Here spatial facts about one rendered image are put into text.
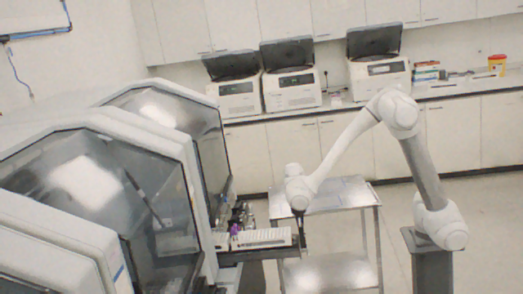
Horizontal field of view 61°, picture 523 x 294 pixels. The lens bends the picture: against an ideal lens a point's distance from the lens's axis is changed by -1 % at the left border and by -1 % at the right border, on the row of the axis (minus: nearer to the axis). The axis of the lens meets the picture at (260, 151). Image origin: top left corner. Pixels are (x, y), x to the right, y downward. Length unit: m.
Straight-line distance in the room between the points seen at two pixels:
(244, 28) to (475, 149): 2.54
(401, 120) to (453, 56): 3.38
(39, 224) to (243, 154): 3.47
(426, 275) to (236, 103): 2.63
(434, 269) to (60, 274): 1.83
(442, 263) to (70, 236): 1.79
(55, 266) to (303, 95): 3.51
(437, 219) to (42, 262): 1.57
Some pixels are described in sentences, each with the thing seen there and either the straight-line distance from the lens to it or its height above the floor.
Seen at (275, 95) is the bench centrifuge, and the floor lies 1.07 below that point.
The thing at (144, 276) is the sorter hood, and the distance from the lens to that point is 1.36.
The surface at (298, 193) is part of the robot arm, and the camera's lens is 1.89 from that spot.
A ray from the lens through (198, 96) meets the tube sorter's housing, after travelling 2.61.
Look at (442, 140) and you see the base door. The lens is 4.66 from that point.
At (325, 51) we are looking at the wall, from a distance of 4.90.
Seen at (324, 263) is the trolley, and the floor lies 0.28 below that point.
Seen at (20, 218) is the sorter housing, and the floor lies 1.54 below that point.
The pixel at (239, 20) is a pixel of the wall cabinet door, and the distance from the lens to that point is 4.57.
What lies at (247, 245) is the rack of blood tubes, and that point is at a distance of 2.25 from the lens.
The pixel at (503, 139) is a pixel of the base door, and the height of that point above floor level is 0.36.
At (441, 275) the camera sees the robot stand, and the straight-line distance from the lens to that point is 2.47.
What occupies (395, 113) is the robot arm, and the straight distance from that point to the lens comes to 1.82.
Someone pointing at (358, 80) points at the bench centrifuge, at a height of 1.12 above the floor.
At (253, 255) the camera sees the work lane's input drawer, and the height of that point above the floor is 0.79.
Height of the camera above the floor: 1.94
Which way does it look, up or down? 18 degrees down
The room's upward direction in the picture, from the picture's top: 9 degrees counter-clockwise
